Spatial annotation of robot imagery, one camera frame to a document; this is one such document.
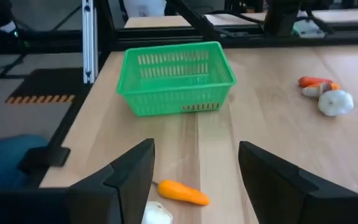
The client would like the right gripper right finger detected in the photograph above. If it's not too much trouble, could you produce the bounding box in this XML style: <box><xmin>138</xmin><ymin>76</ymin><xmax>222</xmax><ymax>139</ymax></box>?
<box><xmin>238</xmin><ymin>141</ymin><xmax>319</xmax><ymax>224</ymax></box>

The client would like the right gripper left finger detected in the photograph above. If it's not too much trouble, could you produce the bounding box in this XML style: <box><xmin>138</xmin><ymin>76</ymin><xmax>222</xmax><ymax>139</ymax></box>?
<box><xmin>68</xmin><ymin>138</ymin><xmax>155</xmax><ymax>224</ymax></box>

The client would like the large white toy garlic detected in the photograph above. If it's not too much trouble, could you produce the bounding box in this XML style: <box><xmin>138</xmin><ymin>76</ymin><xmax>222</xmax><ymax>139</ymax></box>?
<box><xmin>140</xmin><ymin>200</ymin><xmax>174</xmax><ymax>224</ymax></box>

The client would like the orange toy pepper green stem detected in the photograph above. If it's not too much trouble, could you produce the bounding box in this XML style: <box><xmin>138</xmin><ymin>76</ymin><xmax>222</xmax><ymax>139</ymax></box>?
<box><xmin>152</xmin><ymin>179</ymin><xmax>211</xmax><ymax>207</ymax></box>

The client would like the white toy mushroom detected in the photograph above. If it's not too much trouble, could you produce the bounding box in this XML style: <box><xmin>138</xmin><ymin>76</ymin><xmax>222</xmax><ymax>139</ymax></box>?
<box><xmin>301</xmin><ymin>83</ymin><xmax>332</xmax><ymax>98</ymax></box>

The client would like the orange carrot piece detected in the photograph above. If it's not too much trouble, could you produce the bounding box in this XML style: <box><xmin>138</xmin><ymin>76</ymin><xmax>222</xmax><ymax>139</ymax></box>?
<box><xmin>297</xmin><ymin>76</ymin><xmax>334</xmax><ymax>88</ymax></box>
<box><xmin>320</xmin><ymin>82</ymin><xmax>341</xmax><ymax>91</ymax></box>

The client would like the green plastic basket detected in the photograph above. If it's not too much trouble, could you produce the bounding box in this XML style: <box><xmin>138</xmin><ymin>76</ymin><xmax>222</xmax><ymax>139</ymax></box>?
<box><xmin>116</xmin><ymin>41</ymin><xmax>237</xmax><ymax>118</ymax></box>

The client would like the blue rounded object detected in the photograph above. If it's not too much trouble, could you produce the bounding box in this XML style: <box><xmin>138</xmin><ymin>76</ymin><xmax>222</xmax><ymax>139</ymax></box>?
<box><xmin>0</xmin><ymin>133</ymin><xmax>49</xmax><ymax>191</ymax></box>

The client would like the black hazard striped mat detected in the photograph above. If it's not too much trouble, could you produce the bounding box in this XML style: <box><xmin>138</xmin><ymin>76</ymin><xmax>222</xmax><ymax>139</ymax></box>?
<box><xmin>4</xmin><ymin>67</ymin><xmax>85</xmax><ymax>105</ymax></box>

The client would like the silver aluminium post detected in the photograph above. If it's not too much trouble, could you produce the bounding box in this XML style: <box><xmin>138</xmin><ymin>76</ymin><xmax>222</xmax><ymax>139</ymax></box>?
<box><xmin>81</xmin><ymin>0</ymin><xmax>99</xmax><ymax>85</ymax></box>

